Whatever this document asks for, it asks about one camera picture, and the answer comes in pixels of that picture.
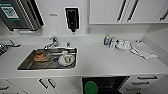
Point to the white two-door base cabinet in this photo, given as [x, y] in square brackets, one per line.
[50, 86]

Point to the white mug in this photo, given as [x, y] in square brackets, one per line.
[66, 58]

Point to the chrome sink faucet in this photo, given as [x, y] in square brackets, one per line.
[52, 42]

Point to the steel paper towel dispenser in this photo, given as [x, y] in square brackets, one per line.
[20, 13]

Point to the dish rack with dishes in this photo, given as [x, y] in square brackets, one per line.
[6, 46]

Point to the stainless steel sink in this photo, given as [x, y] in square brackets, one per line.
[26, 63]

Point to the white wall outlet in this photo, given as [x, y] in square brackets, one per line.
[88, 30]

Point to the blue dish soap bottle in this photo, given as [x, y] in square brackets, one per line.
[107, 40]

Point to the orange bowl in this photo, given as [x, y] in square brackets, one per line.
[41, 56]

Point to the black soap dispenser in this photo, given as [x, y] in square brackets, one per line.
[72, 18]

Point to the green bowl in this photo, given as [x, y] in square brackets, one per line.
[91, 88]

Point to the stainless steel dishwasher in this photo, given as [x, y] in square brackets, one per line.
[110, 85]

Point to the white drawer unit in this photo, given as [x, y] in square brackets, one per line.
[5, 89]
[143, 83]

